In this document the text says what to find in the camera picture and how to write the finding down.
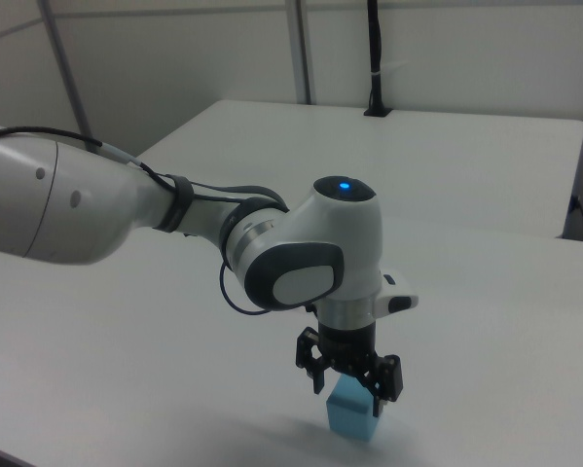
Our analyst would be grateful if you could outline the blue cube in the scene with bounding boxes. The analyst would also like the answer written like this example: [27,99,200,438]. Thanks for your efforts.
[325,374,383,430]

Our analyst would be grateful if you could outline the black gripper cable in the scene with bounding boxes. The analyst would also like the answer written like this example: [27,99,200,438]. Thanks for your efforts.
[0,126,317,317]

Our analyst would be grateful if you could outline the white adjacent table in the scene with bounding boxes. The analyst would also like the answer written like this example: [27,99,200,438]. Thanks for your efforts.
[134,99,583,240]

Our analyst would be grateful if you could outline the grey partition frame post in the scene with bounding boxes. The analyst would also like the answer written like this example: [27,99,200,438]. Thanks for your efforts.
[36,0,93,143]
[289,0,317,105]

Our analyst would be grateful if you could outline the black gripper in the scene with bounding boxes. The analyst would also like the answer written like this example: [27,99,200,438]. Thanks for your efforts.
[294,319,406,419]

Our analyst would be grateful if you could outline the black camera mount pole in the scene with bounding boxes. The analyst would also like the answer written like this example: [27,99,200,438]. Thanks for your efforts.
[363,0,394,120]

